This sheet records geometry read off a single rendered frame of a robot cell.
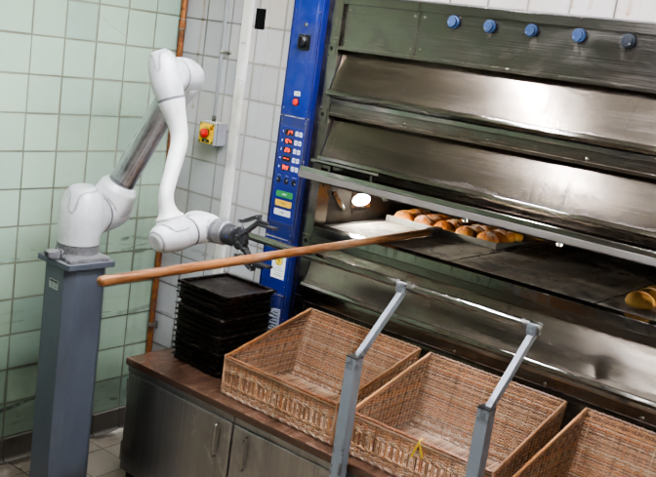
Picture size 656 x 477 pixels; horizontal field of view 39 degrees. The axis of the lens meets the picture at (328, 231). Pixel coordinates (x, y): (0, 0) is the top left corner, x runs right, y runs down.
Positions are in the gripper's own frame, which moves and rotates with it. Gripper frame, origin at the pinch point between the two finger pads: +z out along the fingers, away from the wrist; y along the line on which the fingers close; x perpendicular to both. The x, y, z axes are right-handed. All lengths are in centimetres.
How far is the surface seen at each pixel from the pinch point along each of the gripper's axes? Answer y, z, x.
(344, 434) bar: 50, 45, 5
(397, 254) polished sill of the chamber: 3, 16, -55
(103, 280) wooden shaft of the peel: 1, 9, 77
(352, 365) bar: 27, 45, 5
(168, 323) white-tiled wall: 67, -104, -56
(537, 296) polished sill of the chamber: 3, 75, -54
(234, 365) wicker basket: 49, -15, -6
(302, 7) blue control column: -84, -44, -52
